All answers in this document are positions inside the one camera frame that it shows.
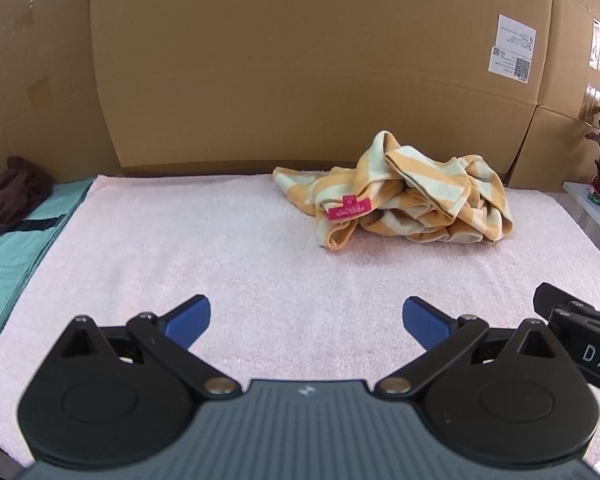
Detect right upper cardboard box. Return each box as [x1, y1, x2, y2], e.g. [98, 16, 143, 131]
[539, 0, 600, 120]

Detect large centre cardboard box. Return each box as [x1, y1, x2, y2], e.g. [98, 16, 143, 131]
[90, 0, 552, 174]

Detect orange white striped sweater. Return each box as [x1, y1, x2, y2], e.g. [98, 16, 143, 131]
[273, 131, 514, 250]

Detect pink towel mat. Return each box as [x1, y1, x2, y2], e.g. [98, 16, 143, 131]
[0, 176, 600, 464]

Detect right lower cardboard box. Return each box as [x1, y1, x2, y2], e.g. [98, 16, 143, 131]
[508, 107, 600, 193]

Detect white side table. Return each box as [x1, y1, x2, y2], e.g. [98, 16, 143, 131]
[562, 181, 600, 230]

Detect dark brown garment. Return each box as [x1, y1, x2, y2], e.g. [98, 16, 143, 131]
[0, 156, 55, 235]

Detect left cardboard box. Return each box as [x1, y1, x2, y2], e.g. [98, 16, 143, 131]
[0, 0, 121, 182]

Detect teal folded cloth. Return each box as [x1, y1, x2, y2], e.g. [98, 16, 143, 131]
[0, 179, 94, 335]

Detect white shipping label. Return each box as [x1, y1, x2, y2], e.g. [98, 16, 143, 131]
[488, 14, 536, 84]

